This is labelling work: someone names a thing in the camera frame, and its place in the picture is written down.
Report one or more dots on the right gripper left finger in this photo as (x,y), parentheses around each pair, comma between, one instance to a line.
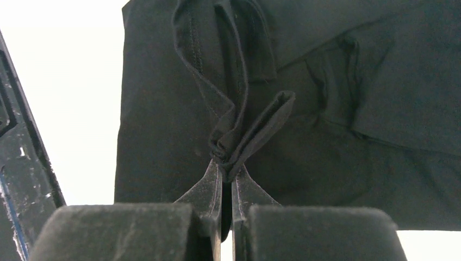
(188,229)

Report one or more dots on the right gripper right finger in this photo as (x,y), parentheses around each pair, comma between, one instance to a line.
(265,230)

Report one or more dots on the black t shirt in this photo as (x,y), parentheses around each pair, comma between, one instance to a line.
(324,103)

